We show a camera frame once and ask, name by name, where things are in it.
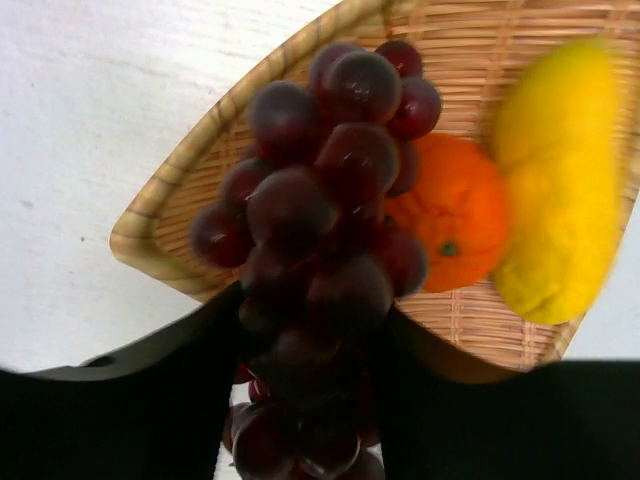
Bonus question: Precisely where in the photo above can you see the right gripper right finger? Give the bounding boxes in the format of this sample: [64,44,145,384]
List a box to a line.
[379,309,639,479]

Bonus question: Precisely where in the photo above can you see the woven triangular fruit basket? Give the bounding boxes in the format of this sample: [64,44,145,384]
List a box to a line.
[108,0,640,385]

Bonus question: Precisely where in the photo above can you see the orange fake mandarin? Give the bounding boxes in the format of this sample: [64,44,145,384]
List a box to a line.
[386,133,510,293]

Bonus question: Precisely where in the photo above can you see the purple fake grape bunch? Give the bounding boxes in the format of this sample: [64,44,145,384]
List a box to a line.
[190,40,442,479]

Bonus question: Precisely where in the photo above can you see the yellow fake lemon fruit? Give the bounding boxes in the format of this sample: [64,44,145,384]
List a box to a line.
[490,38,619,325]

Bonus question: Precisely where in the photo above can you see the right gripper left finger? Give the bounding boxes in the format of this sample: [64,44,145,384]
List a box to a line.
[1,284,243,479]

